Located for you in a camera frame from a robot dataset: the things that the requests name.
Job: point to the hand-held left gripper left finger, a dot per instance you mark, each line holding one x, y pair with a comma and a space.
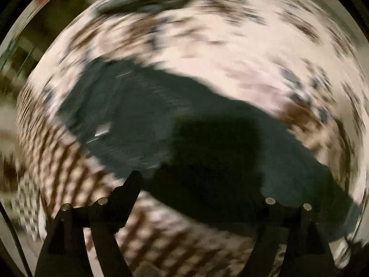
126, 194

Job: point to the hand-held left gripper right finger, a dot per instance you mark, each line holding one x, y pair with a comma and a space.
266, 190

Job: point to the dark green pants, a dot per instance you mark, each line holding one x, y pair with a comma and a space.
150, 121

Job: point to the patterned white brown blanket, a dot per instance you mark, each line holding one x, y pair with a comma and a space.
230, 49

